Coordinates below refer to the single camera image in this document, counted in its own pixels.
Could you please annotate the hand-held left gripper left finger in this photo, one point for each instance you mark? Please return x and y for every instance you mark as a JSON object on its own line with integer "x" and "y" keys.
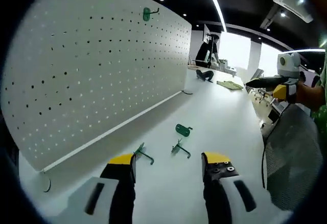
{"x": 120, "y": 173}

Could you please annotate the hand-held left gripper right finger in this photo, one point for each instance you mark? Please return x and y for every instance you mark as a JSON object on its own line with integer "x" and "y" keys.
{"x": 219, "y": 178}

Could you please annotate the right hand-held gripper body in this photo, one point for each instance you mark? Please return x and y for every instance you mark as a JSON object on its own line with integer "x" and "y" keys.
{"x": 288, "y": 65}

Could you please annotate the green hook assembly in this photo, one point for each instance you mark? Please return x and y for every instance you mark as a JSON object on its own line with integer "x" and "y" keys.
{"x": 183, "y": 130}
{"x": 143, "y": 153}
{"x": 146, "y": 14}
{"x": 181, "y": 149}

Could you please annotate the white perforated mounting plate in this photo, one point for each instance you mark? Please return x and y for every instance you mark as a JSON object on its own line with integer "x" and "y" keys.
{"x": 89, "y": 80}

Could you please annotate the person's right hand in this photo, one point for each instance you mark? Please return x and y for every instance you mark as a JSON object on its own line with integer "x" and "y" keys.
{"x": 307, "y": 97}

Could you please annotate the green cloth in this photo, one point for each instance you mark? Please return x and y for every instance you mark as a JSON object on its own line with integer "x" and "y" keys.
{"x": 230, "y": 85}

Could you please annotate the white tabletop device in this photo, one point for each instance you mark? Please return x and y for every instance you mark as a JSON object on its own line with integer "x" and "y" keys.
{"x": 226, "y": 65}

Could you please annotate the green floral shirt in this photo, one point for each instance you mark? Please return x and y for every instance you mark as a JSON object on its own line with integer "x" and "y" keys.
{"x": 322, "y": 121}

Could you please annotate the white ceiling air conditioner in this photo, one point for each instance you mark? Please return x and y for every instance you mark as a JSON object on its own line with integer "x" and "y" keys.
{"x": 291, "y": 1}

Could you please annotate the dark grey curved device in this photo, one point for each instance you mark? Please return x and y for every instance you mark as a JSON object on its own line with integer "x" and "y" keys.
{"x": 204, "y": 75}

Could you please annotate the grey mesh chair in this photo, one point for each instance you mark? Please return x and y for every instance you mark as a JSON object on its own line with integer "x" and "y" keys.
{"x": 293, "y": 157}

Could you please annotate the long ceiling light strip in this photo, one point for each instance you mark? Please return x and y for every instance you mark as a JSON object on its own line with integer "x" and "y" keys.
{"x": 214, "y": 4}

